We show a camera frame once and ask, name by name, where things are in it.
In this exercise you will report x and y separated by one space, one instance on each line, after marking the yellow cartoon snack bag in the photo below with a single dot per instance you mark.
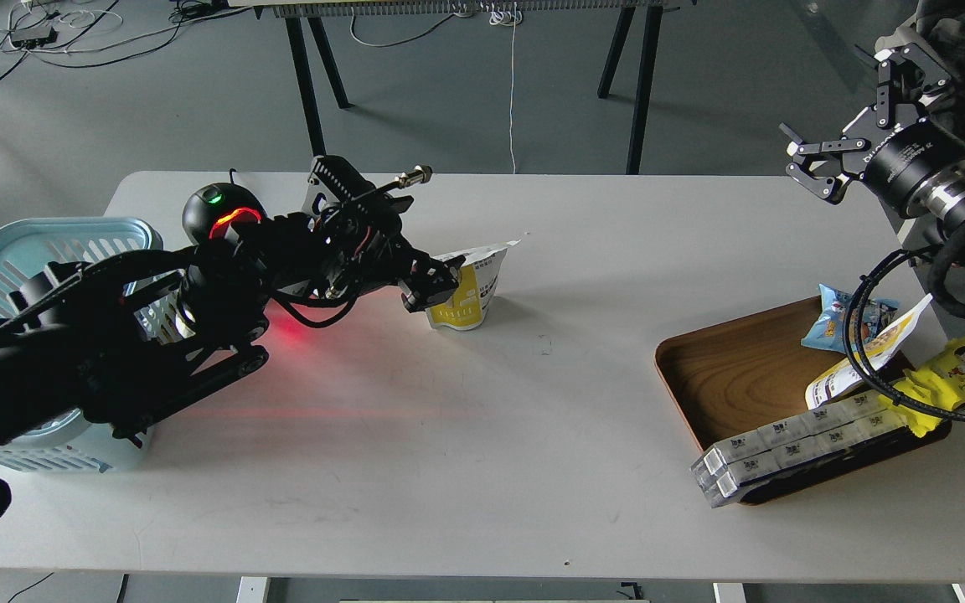
940 381

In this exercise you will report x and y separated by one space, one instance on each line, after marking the blue snack packet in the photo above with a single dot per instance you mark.
825 334

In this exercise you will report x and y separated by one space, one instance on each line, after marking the light blue plastic basket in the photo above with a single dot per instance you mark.
68 443

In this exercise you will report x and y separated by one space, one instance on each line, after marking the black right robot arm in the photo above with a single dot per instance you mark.
946 280

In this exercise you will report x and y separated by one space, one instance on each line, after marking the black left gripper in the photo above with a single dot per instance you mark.
346 241

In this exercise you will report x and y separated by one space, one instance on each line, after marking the yellow white snack pouch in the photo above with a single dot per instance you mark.
469 304

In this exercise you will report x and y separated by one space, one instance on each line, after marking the brown wooden tray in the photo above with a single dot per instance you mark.
741 375

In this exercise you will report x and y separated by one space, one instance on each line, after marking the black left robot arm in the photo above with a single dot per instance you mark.
139 336

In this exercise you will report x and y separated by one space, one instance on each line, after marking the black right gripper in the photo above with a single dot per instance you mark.
911 164

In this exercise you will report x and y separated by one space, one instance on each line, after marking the black barcode scanner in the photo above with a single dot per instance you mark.
211 210

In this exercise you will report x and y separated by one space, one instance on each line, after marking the white long snack box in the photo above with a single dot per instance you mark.
789 455

